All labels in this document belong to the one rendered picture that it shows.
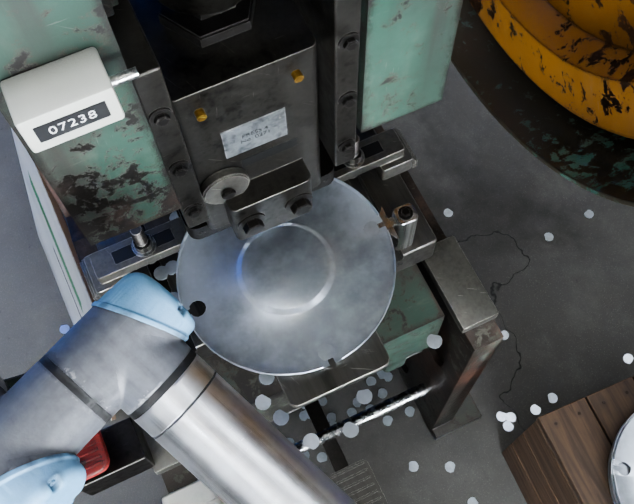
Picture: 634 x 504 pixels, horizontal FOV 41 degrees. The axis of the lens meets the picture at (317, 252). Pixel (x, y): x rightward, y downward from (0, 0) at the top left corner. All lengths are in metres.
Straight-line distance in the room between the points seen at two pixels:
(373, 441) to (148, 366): 1.20
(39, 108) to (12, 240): 1.53
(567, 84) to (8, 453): 0.66
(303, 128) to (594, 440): 0.86
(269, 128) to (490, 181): 1.26
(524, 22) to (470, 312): 0.45
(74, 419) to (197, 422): 0.10
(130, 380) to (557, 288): 1.44
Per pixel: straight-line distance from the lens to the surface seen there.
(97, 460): 1.11
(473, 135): 2.14
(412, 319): 1.24
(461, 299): 1.26
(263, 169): 0.95
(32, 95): 0.61
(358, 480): 1.67
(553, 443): 1.53
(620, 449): 1.53
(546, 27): 0.99
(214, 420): 0.69
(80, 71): 0.61
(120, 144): 0.72
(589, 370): 1.96
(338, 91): 0.81
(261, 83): 0.81
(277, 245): 1.12
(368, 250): 1.11
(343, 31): 0.74
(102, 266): 1.18
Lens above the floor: 1.81
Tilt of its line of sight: 67 degrees down
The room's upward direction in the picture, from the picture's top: 3 degrees counter-clockwise
